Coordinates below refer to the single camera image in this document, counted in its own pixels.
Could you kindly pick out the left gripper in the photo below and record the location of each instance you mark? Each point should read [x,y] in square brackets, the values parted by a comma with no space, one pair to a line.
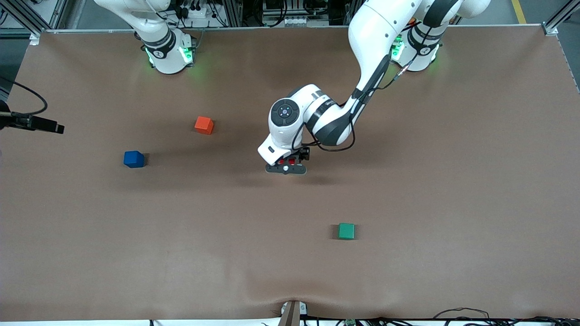
[304,154]

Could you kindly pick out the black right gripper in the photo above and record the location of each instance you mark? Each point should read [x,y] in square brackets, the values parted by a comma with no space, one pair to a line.
[23,121]

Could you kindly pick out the red wooden block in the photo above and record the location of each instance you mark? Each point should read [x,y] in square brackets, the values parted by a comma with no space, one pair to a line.
[281,161]

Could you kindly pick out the blue wooden block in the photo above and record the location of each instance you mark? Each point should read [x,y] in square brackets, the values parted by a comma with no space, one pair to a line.
[133,159]

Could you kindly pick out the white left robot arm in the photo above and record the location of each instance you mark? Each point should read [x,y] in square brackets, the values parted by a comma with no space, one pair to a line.
[376,27]

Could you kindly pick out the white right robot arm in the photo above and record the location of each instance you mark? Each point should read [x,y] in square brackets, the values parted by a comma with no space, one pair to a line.
[158,31]

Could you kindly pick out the orange wooden block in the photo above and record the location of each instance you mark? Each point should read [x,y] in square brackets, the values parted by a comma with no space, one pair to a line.
[204,125]

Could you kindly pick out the green wooden block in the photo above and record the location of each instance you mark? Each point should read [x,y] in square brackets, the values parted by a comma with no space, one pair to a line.
[346,231]

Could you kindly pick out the brown table mat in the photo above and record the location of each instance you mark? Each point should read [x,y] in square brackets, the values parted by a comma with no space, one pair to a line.
[181,226]

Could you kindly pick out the black electronics rack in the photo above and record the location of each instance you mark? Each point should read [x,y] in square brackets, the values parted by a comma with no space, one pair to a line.
[281,9]

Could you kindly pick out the white power strip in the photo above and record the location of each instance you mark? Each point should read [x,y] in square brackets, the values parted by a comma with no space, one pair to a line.
[197,12]

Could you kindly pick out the small green circuit board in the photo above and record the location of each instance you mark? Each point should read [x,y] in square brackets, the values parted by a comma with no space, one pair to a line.
[350,322]

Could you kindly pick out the aluminium frame post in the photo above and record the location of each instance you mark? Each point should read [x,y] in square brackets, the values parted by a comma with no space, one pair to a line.
[559,16]
[27,16]
[68,13]

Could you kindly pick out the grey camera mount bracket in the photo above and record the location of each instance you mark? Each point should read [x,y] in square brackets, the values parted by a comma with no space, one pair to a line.
[292,314]

